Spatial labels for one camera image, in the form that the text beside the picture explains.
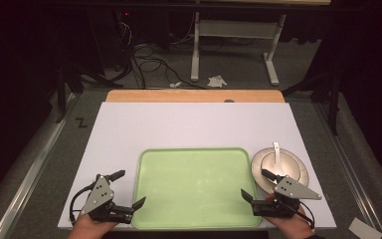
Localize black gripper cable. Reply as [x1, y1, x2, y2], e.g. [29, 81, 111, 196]
[283, 197, 316, 230]
[68, 183, 96, 224]

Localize light green plastic tray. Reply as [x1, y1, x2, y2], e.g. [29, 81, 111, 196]
[131, 146, 264, 230]

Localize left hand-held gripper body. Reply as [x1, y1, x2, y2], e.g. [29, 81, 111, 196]
[80, 174, 134, 224]

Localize small silver metal bowl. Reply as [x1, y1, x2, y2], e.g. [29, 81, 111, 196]
[260, 151, 302, 182]

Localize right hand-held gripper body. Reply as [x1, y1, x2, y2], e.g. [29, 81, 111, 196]
[251, 175, 323, 219]

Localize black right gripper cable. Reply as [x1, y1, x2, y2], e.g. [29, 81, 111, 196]
[283, 197, 316, 230]

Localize large crumpled white paper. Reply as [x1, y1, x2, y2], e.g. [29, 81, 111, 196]
[206, 75, 229, 89]

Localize white spoon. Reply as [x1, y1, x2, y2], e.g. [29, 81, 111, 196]
[268, 141, 285, 179]

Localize person's left hand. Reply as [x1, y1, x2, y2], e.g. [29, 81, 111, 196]
[67, 213, 119, 239]

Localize white metal desk frame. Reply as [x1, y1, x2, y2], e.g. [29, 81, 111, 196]
[190, 11, 288, 87]

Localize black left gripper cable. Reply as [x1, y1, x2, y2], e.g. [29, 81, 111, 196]
[68, 183, 96, 224]

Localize black floor cables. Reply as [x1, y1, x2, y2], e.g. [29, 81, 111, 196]
[129, 42, 211, 91]

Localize black metal stand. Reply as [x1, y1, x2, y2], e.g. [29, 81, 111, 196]
[54, 62, 114, 124]
[281, 71, 343, 136]

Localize person's right hand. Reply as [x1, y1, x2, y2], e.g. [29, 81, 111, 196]
[265, 193, 314, 239]

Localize white board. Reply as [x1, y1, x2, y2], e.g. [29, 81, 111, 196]
[57, 102, 338, 231]

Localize metal floor rail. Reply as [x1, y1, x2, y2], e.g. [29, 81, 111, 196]
[0, 93, 82, 239]
[313, 102, 382, 239]

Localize flat white paper sheet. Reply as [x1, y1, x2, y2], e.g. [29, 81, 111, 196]
[347, 216, 382, 239]

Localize wooden table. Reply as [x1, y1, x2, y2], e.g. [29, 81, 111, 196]
[105, 89, 286, 104]

